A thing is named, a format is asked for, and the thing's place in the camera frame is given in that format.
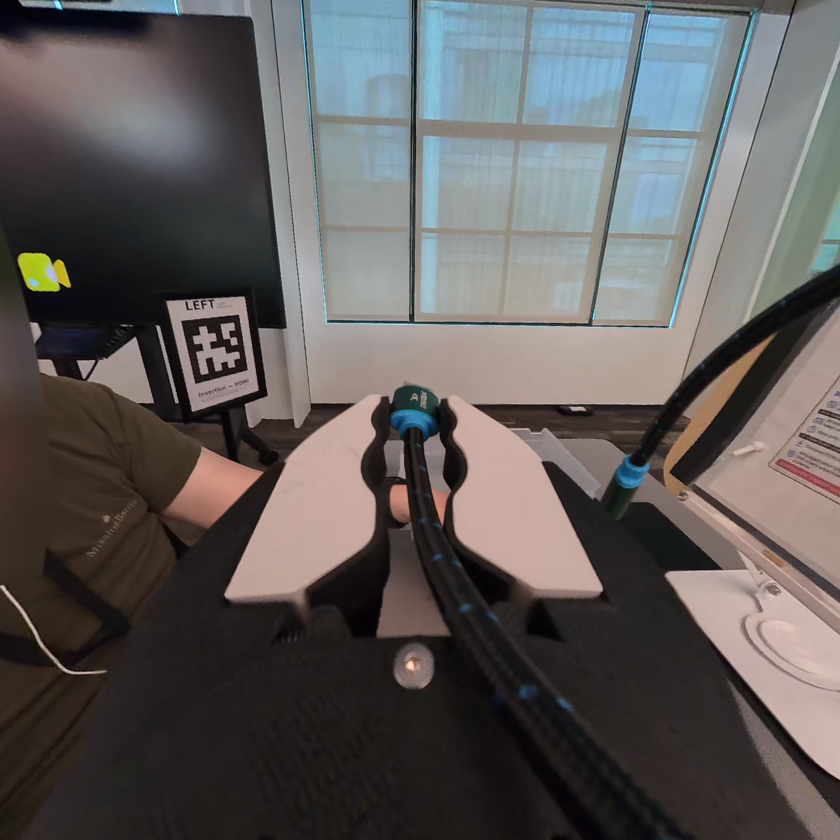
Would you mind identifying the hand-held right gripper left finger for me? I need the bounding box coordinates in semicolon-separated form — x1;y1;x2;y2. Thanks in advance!
225;394;395;608

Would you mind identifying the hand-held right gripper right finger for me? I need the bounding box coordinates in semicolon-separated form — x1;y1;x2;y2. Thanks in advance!
438;395;605;600

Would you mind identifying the black braided hdmi cable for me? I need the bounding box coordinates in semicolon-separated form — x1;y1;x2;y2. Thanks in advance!
389;262;840;840

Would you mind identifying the person's left forearm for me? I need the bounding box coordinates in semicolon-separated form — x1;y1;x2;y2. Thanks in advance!
157;446;266;532

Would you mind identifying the person's left hand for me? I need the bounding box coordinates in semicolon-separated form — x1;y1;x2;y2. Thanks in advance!
406;487;451;527

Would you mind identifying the clear plastic bin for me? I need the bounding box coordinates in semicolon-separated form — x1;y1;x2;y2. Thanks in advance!
508;427;632;503

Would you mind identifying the black framed marker sign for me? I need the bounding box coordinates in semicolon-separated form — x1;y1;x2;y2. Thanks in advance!
163;290;269;416

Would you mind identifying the person's torso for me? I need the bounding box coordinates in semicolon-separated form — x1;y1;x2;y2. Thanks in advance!
0;374;203;840

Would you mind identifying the white board stand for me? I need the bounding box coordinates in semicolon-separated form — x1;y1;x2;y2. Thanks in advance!
666;489;840;783

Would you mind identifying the white instruction sheet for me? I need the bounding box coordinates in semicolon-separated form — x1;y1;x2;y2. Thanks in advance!
694;328;840;573

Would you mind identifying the large grid window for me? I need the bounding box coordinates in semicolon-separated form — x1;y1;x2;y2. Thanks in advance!
303;0;756;327

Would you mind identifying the large black tv screen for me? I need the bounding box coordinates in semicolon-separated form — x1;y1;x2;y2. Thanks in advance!
0;10;287;330

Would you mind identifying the black shoulder strap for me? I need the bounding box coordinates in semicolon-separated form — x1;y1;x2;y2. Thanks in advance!
0;548;130;670

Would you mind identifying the thin white cord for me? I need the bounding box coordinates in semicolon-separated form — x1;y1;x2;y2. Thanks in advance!
0;584;107;677

